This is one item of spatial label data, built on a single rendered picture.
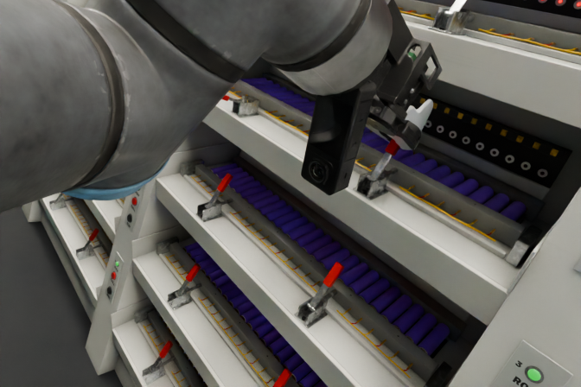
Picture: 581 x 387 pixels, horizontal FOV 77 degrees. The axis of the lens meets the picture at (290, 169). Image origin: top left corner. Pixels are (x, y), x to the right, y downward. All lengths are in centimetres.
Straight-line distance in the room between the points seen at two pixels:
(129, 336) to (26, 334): 31
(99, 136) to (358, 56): 17
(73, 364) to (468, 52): 108
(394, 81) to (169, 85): 21
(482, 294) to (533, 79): 21
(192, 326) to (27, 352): 52
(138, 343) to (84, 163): 84
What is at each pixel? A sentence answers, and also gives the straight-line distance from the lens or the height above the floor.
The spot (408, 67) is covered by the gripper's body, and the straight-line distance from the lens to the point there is 35.
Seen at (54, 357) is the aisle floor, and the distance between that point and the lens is 117.
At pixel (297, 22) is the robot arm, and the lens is 22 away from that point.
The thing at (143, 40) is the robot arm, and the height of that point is 86.
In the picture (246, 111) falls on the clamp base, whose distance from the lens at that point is 62.
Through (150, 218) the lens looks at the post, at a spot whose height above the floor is 45.
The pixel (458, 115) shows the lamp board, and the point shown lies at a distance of 58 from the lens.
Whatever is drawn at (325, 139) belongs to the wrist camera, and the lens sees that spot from 34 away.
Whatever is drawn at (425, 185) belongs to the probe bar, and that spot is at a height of 79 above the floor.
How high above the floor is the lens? 88
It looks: 16 degrees down
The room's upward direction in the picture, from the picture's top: 22 degrees clockwise
